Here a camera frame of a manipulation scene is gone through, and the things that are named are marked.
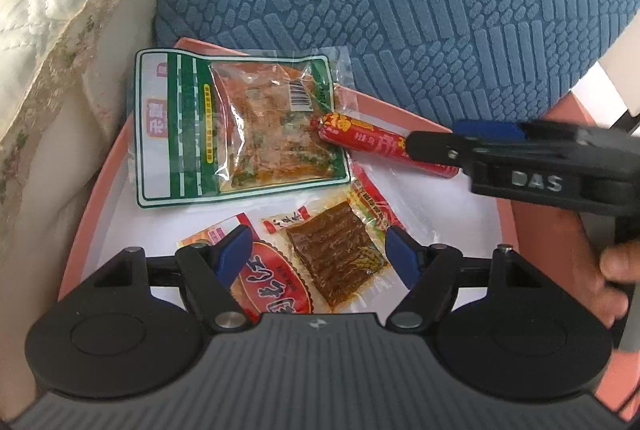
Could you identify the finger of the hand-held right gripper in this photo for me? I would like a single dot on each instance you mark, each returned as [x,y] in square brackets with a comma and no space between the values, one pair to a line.
[490,131]
[435,149]

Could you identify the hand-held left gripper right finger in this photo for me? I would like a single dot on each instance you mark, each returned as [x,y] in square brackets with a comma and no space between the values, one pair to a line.
[401,252]

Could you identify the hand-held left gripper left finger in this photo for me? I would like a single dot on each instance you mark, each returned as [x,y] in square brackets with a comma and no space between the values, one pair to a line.
[236,250]

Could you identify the large orange red snack bag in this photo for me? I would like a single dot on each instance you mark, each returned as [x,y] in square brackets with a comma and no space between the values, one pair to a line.
[270,275]

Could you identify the brown dried tofu packet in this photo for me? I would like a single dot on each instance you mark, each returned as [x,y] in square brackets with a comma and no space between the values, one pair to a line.
[330,255]

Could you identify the red sausage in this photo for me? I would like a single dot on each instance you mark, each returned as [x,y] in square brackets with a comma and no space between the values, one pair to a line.
[360,135]

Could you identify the pink box lid tray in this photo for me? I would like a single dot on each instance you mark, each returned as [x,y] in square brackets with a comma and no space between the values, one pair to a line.
[165,220]

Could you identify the person's right hand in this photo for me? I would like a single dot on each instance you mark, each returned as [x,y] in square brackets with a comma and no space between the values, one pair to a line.
[622,262]

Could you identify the clear bag with red band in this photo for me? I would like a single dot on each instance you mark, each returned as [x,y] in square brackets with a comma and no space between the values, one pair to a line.
[372,205]

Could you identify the green white snack packet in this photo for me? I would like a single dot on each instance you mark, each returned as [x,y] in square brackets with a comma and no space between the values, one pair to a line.
[170,135]

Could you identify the blue textured mattress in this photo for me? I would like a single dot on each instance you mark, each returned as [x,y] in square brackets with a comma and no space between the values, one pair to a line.
[400,10]

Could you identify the cream quilted bed cover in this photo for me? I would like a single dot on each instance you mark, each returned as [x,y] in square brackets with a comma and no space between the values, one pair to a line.
[50,10]

